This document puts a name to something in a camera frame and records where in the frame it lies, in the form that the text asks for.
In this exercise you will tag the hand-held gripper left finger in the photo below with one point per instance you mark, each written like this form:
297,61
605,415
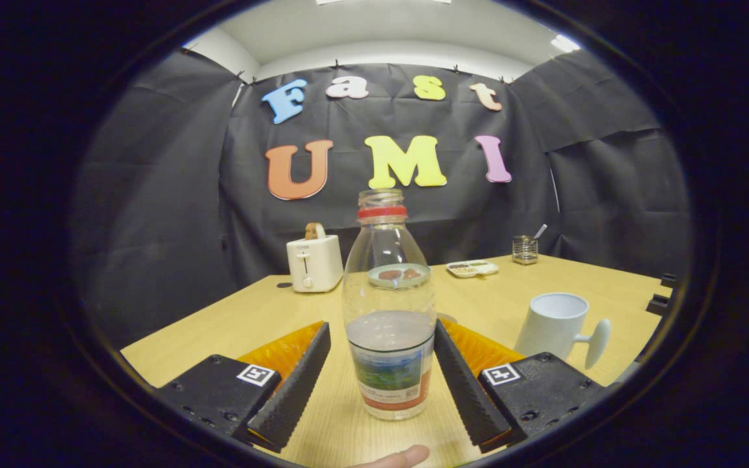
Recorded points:
296,390

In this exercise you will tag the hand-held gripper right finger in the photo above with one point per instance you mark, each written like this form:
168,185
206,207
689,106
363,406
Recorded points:
465,390

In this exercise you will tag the clear plastic juice bottle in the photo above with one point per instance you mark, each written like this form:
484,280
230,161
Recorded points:
387,364

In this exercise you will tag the white cup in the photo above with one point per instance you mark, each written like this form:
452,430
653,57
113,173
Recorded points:
553,325

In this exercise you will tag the wooden table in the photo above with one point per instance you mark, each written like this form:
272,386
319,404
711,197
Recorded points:
231,325

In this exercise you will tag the white divided tray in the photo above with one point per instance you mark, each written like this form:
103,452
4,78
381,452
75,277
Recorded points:
478,272

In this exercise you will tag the pale green plate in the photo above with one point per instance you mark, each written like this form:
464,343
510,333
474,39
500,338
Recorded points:
400,285

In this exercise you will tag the white toaster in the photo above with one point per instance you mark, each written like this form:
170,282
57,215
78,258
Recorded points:
316,263

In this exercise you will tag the brown meat piece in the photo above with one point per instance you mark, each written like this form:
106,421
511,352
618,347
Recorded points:
411,273
390,275

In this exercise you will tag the bread slice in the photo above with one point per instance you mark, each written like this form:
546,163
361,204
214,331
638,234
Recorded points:
315,231

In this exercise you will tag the metal spoon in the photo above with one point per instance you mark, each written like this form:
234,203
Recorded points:
540,231

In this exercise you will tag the black block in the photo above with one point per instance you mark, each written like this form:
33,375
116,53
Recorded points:
668,280
658,305

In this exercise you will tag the black backdrop cloth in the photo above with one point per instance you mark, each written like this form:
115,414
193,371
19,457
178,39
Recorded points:
153,195

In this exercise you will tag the small ceiling light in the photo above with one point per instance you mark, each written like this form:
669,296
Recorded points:
564,43

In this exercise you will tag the long ceiling light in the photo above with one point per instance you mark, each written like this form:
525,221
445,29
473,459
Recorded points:
328,2

